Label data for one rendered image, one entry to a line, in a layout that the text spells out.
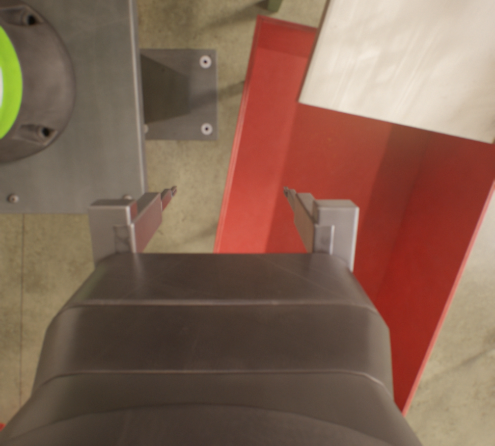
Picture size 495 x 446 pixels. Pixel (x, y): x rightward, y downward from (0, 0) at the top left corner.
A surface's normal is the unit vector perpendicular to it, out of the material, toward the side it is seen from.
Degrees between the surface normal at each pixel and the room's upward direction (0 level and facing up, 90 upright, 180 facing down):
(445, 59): 30
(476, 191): 90
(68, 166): 0
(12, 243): 0
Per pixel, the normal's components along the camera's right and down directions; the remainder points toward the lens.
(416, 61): -0.07, 0.70
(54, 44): 0.80, -0.17
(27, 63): 0.98, -0.09
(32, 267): 0.02, 0.26
